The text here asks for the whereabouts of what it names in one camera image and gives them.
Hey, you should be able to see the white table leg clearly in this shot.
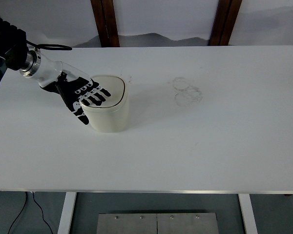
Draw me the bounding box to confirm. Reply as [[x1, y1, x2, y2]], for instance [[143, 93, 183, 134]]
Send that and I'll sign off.
[[58, 192, 77, 234], [238, 194, 258, 234]]

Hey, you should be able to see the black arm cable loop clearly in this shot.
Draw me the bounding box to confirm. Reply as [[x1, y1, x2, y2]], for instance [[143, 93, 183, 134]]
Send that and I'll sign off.
[[26, 40, 73, 51]]

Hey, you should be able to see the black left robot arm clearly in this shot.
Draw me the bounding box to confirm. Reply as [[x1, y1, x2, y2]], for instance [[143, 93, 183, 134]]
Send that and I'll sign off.
[[0, 17, 28, 81]]

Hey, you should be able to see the brown wooden frame post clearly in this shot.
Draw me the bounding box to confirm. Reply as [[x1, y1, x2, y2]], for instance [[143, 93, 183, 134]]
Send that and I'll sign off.
[[90, 0, 120, 47], [208, 0, 242, 46]]

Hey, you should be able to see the cream plastic trash can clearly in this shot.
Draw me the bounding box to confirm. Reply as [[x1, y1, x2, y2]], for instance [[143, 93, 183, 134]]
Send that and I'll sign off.
[[81, 75, 130, 133]]

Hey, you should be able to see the right brown wooden frame post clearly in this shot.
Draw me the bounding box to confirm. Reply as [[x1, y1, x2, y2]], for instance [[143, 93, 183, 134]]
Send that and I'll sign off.
[[208, 0, 242, 46]]

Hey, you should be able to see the grey metal base plate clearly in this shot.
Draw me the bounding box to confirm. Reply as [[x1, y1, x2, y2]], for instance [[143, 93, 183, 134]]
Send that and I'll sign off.
[[97, 213, 219, 234]]

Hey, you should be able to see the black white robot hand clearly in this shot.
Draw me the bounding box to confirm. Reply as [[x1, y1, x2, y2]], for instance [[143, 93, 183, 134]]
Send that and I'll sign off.
[[20, 50, 111, 125]]

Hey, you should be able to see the left brown wooden frame post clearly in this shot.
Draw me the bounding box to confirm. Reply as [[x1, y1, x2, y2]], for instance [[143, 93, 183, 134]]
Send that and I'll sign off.
[[90, 0, 120, 47]]

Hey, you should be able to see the black floor cable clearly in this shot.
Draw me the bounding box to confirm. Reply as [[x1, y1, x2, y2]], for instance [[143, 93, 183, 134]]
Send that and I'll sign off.
[[6, 192, 54, 234]]

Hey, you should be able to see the left white table leg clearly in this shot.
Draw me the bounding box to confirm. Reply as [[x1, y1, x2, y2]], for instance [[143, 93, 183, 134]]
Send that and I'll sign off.
[[58, 192, 77, 234]]

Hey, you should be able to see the right white table leg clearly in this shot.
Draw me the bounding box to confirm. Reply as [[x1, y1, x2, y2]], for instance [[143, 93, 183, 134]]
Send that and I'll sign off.
[[238, 194, 258, 234]]

